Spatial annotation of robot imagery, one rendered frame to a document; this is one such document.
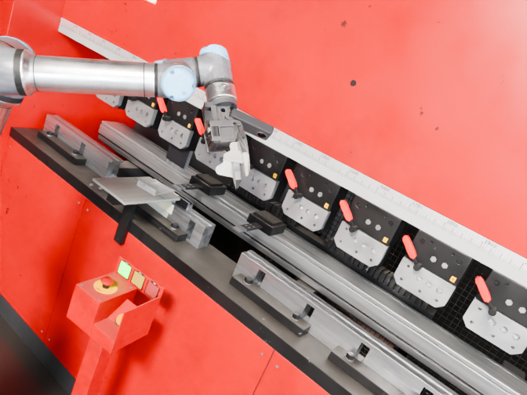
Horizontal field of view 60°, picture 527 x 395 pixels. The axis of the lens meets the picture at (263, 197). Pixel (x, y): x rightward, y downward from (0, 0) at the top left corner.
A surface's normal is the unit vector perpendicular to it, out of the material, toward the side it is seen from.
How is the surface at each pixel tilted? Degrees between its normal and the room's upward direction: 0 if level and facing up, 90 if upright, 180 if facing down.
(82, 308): 90
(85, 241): 90
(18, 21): 90
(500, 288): 90
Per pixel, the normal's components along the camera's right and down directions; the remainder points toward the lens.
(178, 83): 0.20, 0.39
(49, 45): 0.76, 0.47
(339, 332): -0.54, 0.05
